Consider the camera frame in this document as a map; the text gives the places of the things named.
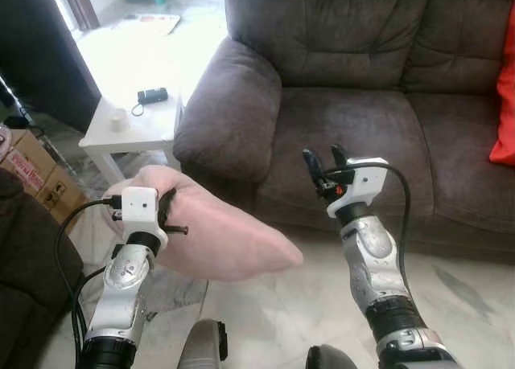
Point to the dark brown armchair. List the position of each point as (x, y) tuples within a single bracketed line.
[(32, 280)]

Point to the dark brown curtain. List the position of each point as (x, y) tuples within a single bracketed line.
[(80, 3)]

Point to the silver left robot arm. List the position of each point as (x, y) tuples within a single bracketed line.
[(121, 297)]

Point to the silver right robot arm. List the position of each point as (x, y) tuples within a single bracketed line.
[(378, 272)]

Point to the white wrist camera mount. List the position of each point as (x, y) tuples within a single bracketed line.
[(366, 184), (138, 212)]

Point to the red pillow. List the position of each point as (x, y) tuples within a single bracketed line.
[(505, 104)]

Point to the robot right leg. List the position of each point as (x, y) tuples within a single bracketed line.
[(330, 359)]

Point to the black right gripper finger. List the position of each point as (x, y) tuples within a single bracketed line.
[(339, 154), (314, 170)]

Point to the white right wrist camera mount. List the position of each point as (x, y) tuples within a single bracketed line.
[(366, 184)]

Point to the cardboard box black symbols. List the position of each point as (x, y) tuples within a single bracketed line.
[(64, 196)]

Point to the cardboard box red print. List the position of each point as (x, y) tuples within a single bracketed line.
[(28, 160)]

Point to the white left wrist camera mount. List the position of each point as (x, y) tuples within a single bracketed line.
[(138, 212)]

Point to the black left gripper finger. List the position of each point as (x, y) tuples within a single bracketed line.
[(167, 204)]

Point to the brown suede sofa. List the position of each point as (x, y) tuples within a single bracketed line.
[(354, 128)]

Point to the white side table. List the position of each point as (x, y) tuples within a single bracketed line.
[(141, 132)]

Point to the patterned floor mat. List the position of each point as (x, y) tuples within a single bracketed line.
[(149, 23)]

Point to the small white cup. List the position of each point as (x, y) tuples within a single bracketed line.
[(119, 120)]

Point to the pink cat face pillow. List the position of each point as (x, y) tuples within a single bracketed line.
[(225, 232)]

